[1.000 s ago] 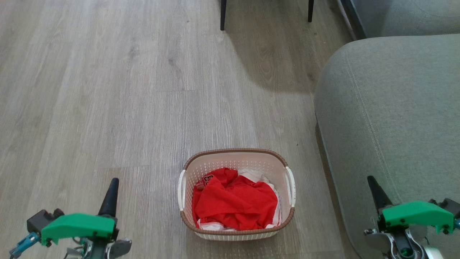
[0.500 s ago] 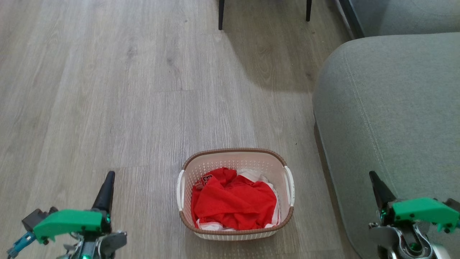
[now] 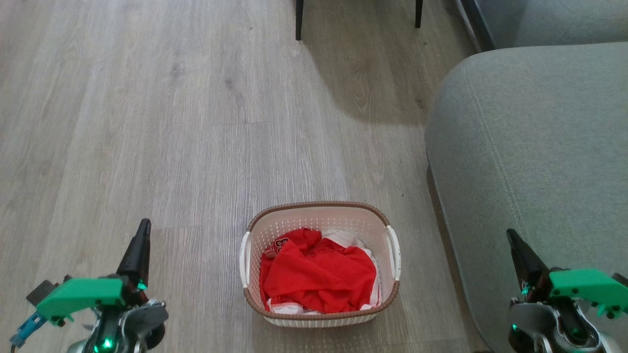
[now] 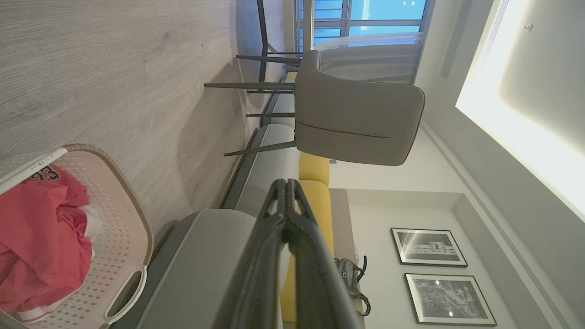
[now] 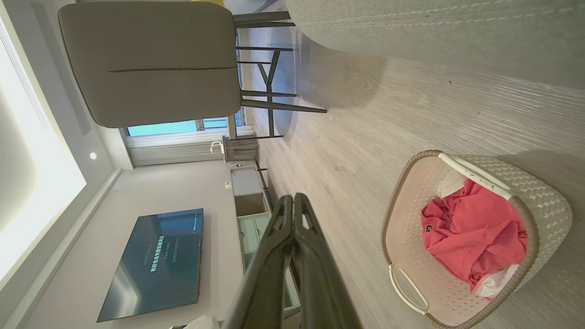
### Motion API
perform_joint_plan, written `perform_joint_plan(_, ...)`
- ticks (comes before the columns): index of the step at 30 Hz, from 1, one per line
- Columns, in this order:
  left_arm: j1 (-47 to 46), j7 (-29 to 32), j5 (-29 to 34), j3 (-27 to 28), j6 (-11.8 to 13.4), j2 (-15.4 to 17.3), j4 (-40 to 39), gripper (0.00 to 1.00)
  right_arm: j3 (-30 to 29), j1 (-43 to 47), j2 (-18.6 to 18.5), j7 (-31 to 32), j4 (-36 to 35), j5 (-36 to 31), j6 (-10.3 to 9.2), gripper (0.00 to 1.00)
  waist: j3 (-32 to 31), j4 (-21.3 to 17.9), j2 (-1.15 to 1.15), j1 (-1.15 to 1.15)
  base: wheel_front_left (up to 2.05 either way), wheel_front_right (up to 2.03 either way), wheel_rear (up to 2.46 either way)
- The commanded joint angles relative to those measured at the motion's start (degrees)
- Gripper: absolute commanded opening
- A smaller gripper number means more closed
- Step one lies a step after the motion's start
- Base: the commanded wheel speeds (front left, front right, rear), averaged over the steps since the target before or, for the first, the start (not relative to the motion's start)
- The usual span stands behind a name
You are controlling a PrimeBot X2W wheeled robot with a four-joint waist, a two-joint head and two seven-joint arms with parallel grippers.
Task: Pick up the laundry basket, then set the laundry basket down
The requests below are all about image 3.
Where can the grey fabric sofa cushion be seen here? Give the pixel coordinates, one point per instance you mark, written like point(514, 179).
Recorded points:
point(564, 19)

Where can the black chair leg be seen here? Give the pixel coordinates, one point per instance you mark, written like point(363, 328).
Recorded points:
point(299, 19)
point(418, 13)

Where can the dark sofa base frame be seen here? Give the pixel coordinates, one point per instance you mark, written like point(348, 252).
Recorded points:
point(475, 24)

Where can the red jersey garment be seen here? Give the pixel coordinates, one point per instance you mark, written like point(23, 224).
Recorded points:
point(316, 275)

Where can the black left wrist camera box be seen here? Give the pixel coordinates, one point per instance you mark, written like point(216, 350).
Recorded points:
point(43, 291)

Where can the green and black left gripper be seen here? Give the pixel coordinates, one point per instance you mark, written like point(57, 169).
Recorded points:
point(81, 295)

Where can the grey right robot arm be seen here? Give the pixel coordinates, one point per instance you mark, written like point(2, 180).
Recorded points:
point(537, 324)

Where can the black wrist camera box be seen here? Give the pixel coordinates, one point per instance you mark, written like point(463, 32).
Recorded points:
point(621, 279)
point(43, 291)

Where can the white laundry basket brown rim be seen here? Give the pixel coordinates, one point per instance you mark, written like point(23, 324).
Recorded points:
point(319, 215)

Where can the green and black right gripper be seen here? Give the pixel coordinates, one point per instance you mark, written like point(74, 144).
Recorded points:
point(586, 286)

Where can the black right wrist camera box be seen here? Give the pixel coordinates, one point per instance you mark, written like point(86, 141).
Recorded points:
point(621, 279)

